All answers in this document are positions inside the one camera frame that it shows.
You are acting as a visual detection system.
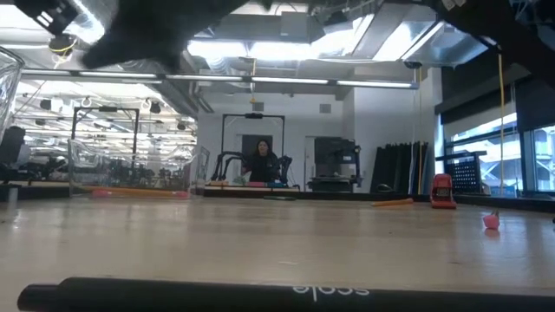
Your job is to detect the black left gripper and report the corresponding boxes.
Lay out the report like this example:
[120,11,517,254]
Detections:
[15,0,261,73]

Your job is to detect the black pen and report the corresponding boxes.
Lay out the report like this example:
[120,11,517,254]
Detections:
[16,276,555,312]

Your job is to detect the long ceiling light bar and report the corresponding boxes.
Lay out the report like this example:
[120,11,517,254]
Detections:
[19,68,421,91]

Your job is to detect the wooden background table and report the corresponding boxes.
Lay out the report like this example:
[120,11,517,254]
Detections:
[203,184,301,194]

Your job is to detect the person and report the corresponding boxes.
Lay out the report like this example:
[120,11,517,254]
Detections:
[242,138,281,183]

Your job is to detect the black monitor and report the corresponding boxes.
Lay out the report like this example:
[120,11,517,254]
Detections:
[0,125,27,166]

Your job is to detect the black equipment rack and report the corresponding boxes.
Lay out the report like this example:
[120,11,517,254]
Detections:
[306,137,362,193]

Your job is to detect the black leaning panels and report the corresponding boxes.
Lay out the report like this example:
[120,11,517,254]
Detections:
[370,141,430,195]

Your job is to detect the black perforated cart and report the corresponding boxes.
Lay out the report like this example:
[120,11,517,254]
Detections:
[434,150,489,195]

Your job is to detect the window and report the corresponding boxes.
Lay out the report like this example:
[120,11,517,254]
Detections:
[441,113,555,194]

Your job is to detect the silver ventilation duct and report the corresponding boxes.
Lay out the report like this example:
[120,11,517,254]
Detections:
[36,55,213,118]
[363,0,500,68]

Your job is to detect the black ceiling cable reel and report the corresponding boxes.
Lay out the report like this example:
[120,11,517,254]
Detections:
[47,33,79,57]

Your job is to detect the black background station frame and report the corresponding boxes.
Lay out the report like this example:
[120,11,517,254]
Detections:
[220,113,286,185]
[70,107,140,153]

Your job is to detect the black aluminium table frame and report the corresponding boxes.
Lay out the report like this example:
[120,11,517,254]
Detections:
[0,184,555,214]

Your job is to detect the yellow hanging cable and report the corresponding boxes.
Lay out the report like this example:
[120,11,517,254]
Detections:
[495,51,507,196]

